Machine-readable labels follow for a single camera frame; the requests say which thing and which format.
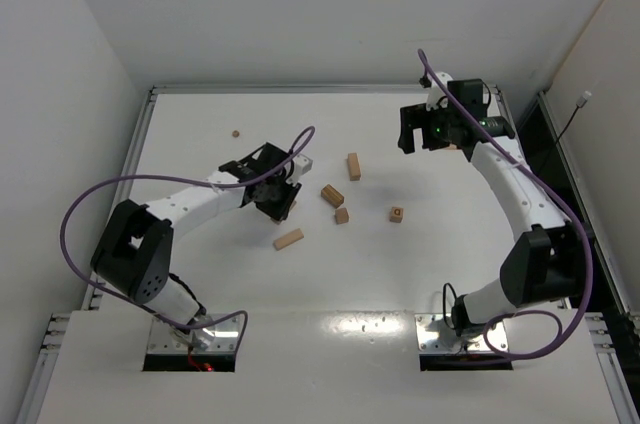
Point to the lettered wood cube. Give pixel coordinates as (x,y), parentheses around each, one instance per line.
(396,214)

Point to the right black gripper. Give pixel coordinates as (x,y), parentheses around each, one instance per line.
(417,126)

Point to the aluminium table frame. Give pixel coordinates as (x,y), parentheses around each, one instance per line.
(331,335)

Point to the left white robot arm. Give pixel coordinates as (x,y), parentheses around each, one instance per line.
(135,249)

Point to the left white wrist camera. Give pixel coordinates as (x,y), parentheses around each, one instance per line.
(301,165)

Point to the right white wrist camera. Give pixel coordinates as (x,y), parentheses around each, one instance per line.
(435,96)

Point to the dark grained wood block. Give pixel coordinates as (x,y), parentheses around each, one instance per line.
(332,196)

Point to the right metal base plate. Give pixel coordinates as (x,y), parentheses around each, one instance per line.
(436,337)

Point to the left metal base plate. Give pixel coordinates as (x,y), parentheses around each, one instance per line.
(221,338)

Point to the metal base plate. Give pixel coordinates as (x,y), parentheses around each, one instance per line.
(436,337)
(221,338)

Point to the numbered wood cube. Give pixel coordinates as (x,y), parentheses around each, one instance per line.
(341,216)

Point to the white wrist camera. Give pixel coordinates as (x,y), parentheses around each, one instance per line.
(435,96)
(301,165)

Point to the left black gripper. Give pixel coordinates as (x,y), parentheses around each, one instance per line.
(279,176)

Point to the long light wood block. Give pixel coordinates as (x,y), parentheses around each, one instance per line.
(285,215)

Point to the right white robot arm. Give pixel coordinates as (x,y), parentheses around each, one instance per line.
(546,262)

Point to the long pale wood block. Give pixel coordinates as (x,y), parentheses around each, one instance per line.
(288,239)

